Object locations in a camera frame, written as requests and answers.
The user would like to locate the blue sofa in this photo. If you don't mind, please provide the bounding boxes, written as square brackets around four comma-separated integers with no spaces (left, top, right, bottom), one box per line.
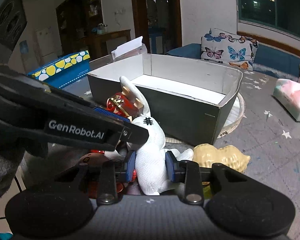
[166,43,300,81]

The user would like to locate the wooden side table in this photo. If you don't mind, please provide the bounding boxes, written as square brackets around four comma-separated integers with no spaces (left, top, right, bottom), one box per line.
[88,29,131,60]

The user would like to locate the blue yellow dotted box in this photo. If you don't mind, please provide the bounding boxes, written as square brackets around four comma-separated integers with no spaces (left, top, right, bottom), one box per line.
[27,50,90,89]

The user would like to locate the grey open cardboard box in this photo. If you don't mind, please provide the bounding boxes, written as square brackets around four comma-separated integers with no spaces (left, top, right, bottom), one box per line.
[87,54,243,146]

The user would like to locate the dark wooden bookshelf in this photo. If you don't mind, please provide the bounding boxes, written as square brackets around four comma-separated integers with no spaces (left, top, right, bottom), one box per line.
[56,0,103,55]

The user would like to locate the pastel tissue pack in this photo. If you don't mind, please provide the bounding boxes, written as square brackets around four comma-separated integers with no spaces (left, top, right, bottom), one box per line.
[273,79,300,122]

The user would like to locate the yellow shell toy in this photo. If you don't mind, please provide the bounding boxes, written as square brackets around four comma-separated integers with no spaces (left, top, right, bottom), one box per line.
[193,144,250,173]

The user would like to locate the butterfly pattern pillow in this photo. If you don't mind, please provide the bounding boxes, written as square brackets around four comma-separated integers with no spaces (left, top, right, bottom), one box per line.
[201,28,258,69]

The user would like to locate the dark wooden door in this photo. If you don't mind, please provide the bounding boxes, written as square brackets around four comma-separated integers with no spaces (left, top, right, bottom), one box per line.
[132,0,182,54]

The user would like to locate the red gold figurine toy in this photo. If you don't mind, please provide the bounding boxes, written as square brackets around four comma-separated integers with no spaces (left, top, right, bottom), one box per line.
[106,86,143,121]

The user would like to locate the clear box with white paper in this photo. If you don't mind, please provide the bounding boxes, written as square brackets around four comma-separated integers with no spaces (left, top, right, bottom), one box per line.
[111,36,148,61]

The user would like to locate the white knitted rabbit plush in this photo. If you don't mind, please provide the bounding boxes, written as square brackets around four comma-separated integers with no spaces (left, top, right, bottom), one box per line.
[120,76,184,196]

